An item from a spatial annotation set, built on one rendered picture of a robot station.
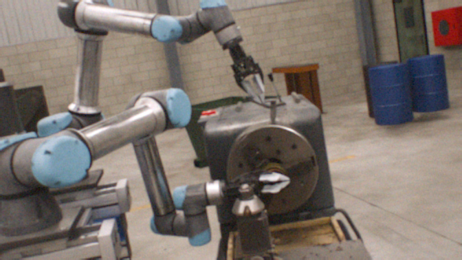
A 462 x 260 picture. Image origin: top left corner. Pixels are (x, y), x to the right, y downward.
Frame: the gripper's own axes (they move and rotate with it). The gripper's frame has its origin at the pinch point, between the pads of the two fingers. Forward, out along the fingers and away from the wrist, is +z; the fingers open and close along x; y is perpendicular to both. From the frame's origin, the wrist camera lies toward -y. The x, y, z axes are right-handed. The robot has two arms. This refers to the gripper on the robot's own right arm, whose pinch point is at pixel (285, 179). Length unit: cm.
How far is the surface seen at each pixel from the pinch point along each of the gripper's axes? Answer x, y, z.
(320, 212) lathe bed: -21.8, -27.1, 11.4
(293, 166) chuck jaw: 1.6, -9.1, 3.4
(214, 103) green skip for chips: -30, -594, -75
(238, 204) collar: 6.3, 38.7, -12.7
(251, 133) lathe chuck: 13.9, -14.9, -8.7
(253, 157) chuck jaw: 7.0, -9.0, -9.1
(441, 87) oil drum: -73, -682, 280
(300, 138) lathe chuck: 9.5, -15.2, 7.4
